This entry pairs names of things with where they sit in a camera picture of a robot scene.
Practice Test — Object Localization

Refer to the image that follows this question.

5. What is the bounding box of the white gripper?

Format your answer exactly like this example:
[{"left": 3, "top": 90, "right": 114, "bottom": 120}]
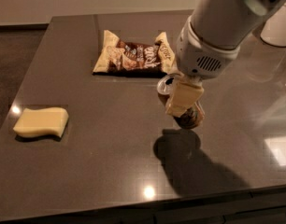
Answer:
[{"left": 165, "top": 17, "right": 240, "bottom": 118}]

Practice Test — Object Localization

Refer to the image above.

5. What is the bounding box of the orange soda can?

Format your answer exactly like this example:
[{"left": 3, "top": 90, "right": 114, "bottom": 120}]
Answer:
[{"left": 157, "top": 73, "right": 205, "bottom": 129}]

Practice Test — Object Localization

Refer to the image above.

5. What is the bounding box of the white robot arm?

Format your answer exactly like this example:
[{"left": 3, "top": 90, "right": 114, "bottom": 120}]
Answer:
[{"left": 165, "top": 0, "right": 286, "bottom": 118}]

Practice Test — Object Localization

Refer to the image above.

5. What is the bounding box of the white cylindrical robot base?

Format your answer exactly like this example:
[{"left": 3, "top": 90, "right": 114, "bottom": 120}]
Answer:
[{"left": 261, "top": 3, "right": 286, "bottom": 47}]

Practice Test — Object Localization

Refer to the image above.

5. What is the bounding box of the brown cream chip bag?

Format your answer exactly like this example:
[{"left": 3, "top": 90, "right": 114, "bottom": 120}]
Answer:
[{"left": 93, "top": 30, "right": 176, "bottom": 77}]

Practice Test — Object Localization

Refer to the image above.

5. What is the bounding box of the yellow sponge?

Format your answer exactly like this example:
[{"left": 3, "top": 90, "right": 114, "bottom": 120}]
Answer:
[{"left": 13, "top": 107, "right": 69, "bottom": 138}]

